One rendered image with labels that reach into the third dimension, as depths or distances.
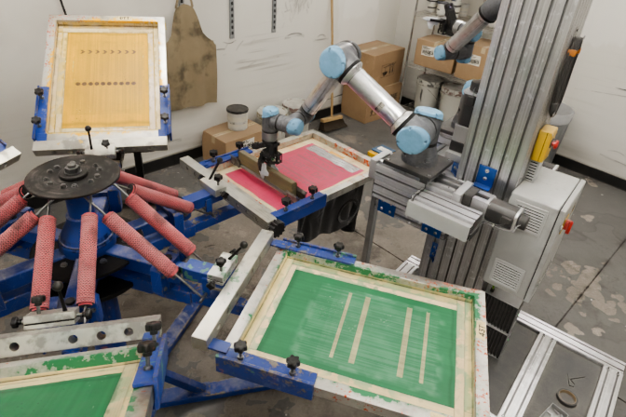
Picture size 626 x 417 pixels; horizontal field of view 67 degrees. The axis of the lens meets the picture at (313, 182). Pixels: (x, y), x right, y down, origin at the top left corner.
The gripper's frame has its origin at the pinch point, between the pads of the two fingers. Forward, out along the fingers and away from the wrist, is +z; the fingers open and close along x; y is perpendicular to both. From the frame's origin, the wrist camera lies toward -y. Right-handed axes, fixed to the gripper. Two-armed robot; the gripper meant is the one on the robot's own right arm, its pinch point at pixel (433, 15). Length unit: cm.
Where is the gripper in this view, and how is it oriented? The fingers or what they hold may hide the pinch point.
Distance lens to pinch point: 285.1
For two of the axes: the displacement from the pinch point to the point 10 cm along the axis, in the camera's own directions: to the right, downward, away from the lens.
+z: -4.2, -4.9, 7.6
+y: 0.5, 8.3, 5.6
